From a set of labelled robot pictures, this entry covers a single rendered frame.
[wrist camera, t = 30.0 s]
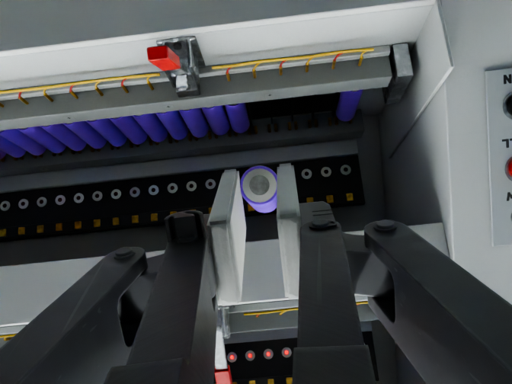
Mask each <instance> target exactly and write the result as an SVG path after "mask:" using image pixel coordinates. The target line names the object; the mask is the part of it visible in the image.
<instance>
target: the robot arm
mask: <svg viewBox="0 0 512 384"><path fill-rule="evenodd" d="M164 222H165V230H166V234H167V239H168V244H167V247H166V249H165V253H164V254H160V255H157V256H154V257H150V258H146V252H145V250H144V248H140V247H123V248H118V249H117V250H116V251H113V252H111V253H110V254H108V255H106V256H105V257H104V258H103V259H102V260H100V261H99V262H98V263H97V264H96V265H95V266H93V268H92V269H90V270H89V271H88V272H87V273H86V274H85V275H84V276H82V277H81V278H80V279H79V280H78V281H76V282H75V283H74V284H73V285H72V286H71V287H69V288H68V289H67V290H66V291H65V292H64V293H63V294H62V295H61V296H60V297H58V298H57V299H56V300H55V301H54V302H52V303H51V304H50V305H49V306H48V307H47V308H45V309H44V310H43V311H42V312H41V313H40V314H39V315H38V316H37V317H36V318H34V319H33V320H32V321H31V322H30V323H28V324H27V325H26V326H25V327H24V328H22V329H21V330H20V331H19V332H18V333H17V334H16V335H15V336H14V337H13V338H12V339H10V340H9V341H8V342H7V343H6V344H4V345H3V346H2V347H1V348H0V384H213V382H214V368H215V354H216V328H217V315H218V304H217V298H216V291H217V296H218V300H219V303H222V306H230V305H238V301H241V300H242V280H243V268H244V257H245V236H246V223H245V211H244V206H243V199H242V194H241V188H240V177H239V171H236V169H230V170H225V171H224V173H222V177H221V179H220V182H219V186H218V190H217V192H216V197H215V200H214V202H213V207H212V209H211V212H210V214H203V213H202V212H200V211H198V210H185V211H181V212H177V213H173V214H171V215H169V216H166V217H165V219H164ZM277 228H278V235H279V242H280V255H281V262H282V269H283V282H284V289H285V297H289V299H298V300H299V307H298V334H297V347H294V351H293V384H376V378H375V375H374V371H373V364H372V360H371V356H370V350H369V347H368V345H364V341H363V334H362V330H361V326H360V319H359V315H358V311H357V304H356V300H355V296H367V299H368V304H369V307H370V308H371V309H372V310H373V312H374V313H375V315H376V316H377V318H378V319H379V320H380V321H381V322H382V324H383V326H384V327H385V328H386V330H387V331H388V333H390V335H391V336H392V338H393V339H394V341H395V342H396V344H397V345H398V346H399V347H400V348H401V350H402V351H403V353H404V354H405V356H406V357H407V358H408V359H409V361H410V362H411V364H412V365H413V366H414V368H415V369H416V370H417V372H418V373H419V374H420V376H421V377H422V379H423V380H424V381H425V382H426V384H512V305H511V304H510V303H509V302H508V301H506V300H505V299H503V298H502V297H501V296H499V295H498V294H497V293H496V292H494V291H493V290H491V289H490V288H489V287H487V286H486V285H484V284H483V283H482V282H481V281H480V280H478V279H477V278H475V277H474V276H473V275H471V274H470V273H469V272H468V271H467V270H465V269H464V268H462V267H461V266H459V265H458V264H457V263H456V262H455V261H453V260H452V259H450V258H449V257H447V256H446V255H445V254H444V253H443V252H441V251H440V250H438V249H437V248H435V247H434V246H433V245H432V244H431V243H429V242H428V241H426V240H425V239H424V238H422V237H421V236H419V234H417V233H416V232H414V231H413V230H412V229H410V228H409V227H407V226H406V225H405V224H403V223H401V222H396V221H394V220H390V219H389V220H387V219H383V220H381V221H376V222H371V223H369V224H367V225H366V226H365V227H364V235H352V234H348V233H345V232H342V230H341V224H340V223H339V222H336V221H335V219H334V215H333V212H332V210H331V206H330V205H329V204H328V203H326V202H324V201H319V202H311V203H299V200H298V193H297V188H296V177H295V171H294V166H293V165H291V163H286V164H280V167H277Z"/></svg>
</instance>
